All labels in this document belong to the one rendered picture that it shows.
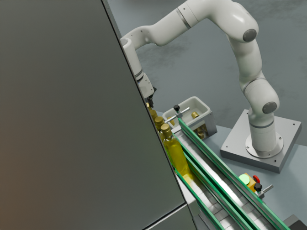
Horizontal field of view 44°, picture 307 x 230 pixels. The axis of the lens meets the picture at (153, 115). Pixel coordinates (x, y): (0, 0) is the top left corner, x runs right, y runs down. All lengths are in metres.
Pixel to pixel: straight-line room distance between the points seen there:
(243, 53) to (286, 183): 0.71
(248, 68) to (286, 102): 1.86
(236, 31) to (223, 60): 2.66
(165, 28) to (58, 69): 0.84
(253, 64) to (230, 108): 1.89
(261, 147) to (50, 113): 1.45
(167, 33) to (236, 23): 0.25
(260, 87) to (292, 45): 2.44
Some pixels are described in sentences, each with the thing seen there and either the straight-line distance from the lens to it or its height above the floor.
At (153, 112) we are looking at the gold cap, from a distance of 1.57.
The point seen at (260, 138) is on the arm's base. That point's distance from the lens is 1.92.
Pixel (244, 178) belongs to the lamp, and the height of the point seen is 1.02.
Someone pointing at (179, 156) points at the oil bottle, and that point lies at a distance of 1.58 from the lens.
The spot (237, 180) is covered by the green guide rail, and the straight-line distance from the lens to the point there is 1.50.
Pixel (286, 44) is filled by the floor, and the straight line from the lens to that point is 4.16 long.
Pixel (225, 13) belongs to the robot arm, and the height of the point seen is 1.64.
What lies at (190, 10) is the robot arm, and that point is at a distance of 1.41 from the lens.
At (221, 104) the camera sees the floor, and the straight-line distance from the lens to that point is 3.54.
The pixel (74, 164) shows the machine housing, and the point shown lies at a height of 1.85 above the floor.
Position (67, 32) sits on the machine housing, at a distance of 0.60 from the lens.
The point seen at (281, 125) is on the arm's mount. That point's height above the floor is 0.81.
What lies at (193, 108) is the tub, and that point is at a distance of 2.12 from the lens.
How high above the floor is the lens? 2.32
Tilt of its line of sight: 39 degrees down
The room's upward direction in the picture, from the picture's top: 22 degrees counter-clockwise
